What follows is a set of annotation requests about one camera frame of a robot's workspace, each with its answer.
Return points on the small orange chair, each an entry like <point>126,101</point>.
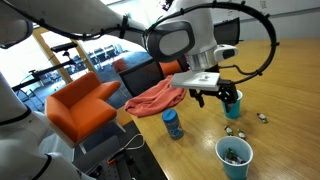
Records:
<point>119,65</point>

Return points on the black mesh chair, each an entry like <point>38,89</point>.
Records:
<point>228,31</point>

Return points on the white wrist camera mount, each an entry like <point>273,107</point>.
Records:
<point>196,81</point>

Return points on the orange seat chair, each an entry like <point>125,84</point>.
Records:
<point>170,67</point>

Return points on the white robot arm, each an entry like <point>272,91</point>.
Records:
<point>186,36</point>

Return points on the blue lidded snack jar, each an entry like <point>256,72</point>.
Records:
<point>172,125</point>

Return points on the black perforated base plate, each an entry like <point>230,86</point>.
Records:
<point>116,170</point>

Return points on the green potted plant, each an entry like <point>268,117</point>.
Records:
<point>165,4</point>

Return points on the blue cup holding candies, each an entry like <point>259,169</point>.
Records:
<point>233,166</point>

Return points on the green wrapped candy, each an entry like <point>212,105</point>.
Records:
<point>229,130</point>
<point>262,117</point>
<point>241,134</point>

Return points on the wrapped candy pile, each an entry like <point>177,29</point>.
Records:
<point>233,156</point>

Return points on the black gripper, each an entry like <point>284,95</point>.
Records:
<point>213,92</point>

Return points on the black office chair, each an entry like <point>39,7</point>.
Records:
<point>141,78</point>

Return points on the orange cloth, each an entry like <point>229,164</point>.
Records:
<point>153,98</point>

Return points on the white whiteboard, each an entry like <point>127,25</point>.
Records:
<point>266,8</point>

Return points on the orange armchair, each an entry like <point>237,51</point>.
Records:
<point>83,110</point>

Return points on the empty blue paper cup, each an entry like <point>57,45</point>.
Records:
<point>235,110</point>

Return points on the black camera tripod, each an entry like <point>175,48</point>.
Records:
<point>43,70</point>

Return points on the orange black clamp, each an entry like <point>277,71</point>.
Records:
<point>112,162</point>

